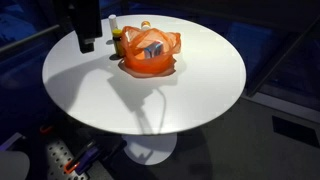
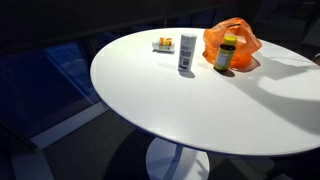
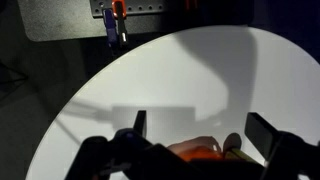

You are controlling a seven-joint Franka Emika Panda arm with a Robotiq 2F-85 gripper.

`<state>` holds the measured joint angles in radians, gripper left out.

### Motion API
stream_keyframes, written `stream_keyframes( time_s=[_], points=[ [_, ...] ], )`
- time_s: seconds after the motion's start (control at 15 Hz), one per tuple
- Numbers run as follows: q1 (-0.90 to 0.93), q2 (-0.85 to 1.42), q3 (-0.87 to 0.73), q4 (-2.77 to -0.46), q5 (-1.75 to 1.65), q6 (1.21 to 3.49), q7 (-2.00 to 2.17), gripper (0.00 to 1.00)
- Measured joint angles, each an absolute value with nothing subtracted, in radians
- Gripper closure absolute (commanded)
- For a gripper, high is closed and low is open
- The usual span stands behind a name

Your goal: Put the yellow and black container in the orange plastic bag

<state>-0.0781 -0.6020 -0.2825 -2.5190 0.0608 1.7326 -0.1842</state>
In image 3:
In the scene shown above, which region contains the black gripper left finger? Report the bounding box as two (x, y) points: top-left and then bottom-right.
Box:
(64, 110), (155, 180)

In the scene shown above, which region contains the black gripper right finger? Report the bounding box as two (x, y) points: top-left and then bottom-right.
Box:
(244, 112), (320, 180)

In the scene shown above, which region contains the orange plastic bag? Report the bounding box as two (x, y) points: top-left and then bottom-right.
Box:
(166, 135), (223, 163)

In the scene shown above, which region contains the purple spring clamp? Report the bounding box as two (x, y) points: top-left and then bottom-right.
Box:
(102, 8), (120, 48)

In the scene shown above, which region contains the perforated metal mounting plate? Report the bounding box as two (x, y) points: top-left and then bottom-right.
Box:
(89, 0), (168, 18)

